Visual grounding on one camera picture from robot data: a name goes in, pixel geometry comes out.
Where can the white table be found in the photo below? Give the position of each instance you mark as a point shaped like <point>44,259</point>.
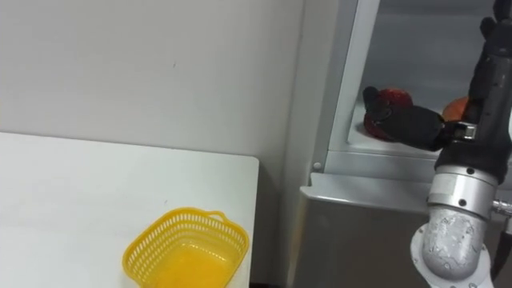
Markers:
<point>100,208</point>

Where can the yellow plastic basket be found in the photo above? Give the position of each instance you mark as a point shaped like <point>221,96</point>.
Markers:
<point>188,252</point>

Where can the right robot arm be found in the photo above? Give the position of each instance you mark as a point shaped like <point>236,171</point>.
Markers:
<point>456,224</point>

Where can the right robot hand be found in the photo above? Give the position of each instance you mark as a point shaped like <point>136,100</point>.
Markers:
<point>490,100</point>

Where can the orange soft toy fruit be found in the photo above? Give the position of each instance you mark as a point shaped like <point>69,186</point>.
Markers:
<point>456,109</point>

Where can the red soft toy fruit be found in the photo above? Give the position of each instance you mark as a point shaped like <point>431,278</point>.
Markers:
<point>394,100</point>

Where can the grey fridge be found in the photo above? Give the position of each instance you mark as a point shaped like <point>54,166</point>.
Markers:
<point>384,160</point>

